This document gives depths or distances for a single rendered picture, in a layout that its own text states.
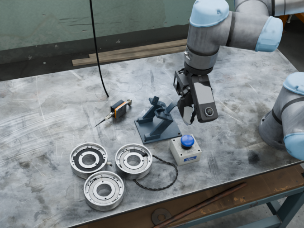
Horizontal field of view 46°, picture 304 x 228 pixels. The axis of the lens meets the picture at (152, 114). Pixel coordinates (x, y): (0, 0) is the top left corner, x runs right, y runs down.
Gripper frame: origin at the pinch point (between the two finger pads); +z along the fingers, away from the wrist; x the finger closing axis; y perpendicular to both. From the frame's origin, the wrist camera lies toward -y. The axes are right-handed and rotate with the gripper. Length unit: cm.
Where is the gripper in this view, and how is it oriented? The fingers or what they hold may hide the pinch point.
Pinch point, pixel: (190, 123)
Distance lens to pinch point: 99.6
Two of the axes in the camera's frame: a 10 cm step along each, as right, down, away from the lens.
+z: -0.7, 6.8, 7.3
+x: -9.5, 1.8, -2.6
